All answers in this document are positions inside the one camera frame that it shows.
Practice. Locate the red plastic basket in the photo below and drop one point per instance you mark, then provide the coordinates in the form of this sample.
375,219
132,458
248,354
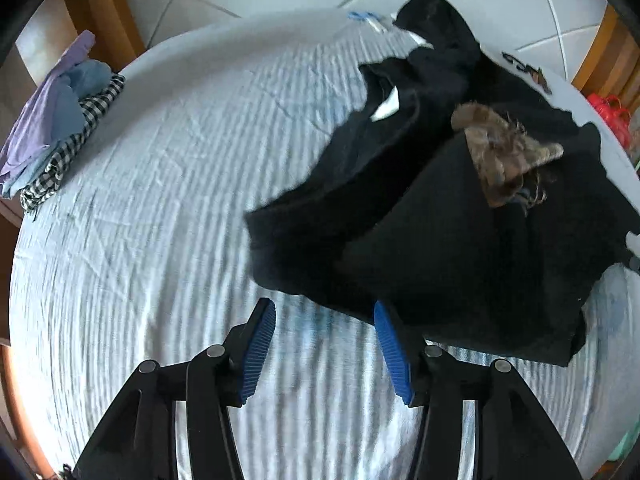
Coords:
616,116

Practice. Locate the blue white small tool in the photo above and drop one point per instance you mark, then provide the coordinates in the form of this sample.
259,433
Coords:
369,18

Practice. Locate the black hooded garment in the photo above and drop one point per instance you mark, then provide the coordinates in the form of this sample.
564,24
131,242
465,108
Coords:
459,197

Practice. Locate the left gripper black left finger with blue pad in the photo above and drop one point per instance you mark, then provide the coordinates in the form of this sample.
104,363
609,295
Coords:
136,437

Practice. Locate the blue denim cloth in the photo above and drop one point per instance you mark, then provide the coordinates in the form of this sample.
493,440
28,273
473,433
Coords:
85,79

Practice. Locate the purple cloth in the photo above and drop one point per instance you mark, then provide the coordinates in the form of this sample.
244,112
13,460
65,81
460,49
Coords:
31,133

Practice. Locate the wooden headboard frame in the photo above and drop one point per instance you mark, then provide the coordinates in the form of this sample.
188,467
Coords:
118,41

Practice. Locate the black white checkered cloth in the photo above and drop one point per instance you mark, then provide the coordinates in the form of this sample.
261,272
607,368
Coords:
49,180

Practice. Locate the black key bunch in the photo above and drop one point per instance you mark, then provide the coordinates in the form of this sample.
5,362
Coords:
536,74

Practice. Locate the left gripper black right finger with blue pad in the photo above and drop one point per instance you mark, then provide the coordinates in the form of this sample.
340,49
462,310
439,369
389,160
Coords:
514,436

